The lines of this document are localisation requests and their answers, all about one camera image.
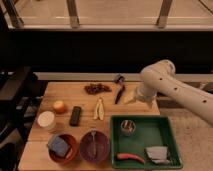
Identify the blue sponge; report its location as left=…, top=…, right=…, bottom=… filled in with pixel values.
left=47, top=135, right=70, bottom=157

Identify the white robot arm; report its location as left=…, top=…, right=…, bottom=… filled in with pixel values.
left=124, top=60, right=213, bottom=126

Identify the green plastic tray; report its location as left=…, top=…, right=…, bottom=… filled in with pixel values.
left=110, top=115, right=183, bottom=170

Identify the small metal cup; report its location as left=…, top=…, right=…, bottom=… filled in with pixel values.
left=120, top=120, right=136, bottom=136

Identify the metal fork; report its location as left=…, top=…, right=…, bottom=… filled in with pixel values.
left=91, top=130, right=97, bottom=158

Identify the black remote control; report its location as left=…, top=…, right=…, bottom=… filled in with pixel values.
left=69, top=106, right=82, bottom=126

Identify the purple bowl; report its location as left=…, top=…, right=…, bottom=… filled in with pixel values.
left=79, top=131, right=110, bottom=163

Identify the orange carrot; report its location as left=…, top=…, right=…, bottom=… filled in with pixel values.
left=116, top=153, right=145, bottom=164

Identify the grey folded cloth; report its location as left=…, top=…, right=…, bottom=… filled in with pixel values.
left=146, top=146, right=170, bottom=164

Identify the orange fruit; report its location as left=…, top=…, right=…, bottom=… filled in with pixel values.
left=53, top=100, right=66, bottom=114

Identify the orange bowl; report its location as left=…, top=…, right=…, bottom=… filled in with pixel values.
left=47, top=134, right=78, bottom=165

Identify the white lidded jar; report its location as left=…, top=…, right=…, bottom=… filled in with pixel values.
left=37, top=111, right=56, bottom=132

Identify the black chair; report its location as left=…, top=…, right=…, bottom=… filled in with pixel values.
left=0, top=66, right=42, bottom=171

